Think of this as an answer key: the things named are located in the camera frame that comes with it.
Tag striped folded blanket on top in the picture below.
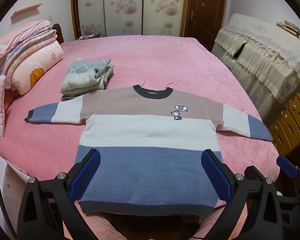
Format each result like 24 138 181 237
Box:
0 20 57 76

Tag items on bedside table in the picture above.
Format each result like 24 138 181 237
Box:
78 34 101 40

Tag floral sliding wardrobe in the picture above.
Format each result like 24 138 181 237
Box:
70 0 186 38

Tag striped folded garment at bottom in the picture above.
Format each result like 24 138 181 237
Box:
60 66 113 101

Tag yellow wooden drawer cabinet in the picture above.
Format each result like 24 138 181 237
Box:
269 93 300 156

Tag cream lace covered furniture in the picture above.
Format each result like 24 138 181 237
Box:
212 13 300 126

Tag grey white fleece folded garment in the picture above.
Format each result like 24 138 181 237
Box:
60 58 114 95

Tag pink wall shelf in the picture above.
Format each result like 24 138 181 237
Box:
10 3 42 19

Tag books stack on cover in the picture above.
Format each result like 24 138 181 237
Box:
276 20 300 40

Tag dark brown wooden door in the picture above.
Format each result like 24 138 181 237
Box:
184 0 226 51

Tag striped knit children's sweater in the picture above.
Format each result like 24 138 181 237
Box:
26 85 271 217

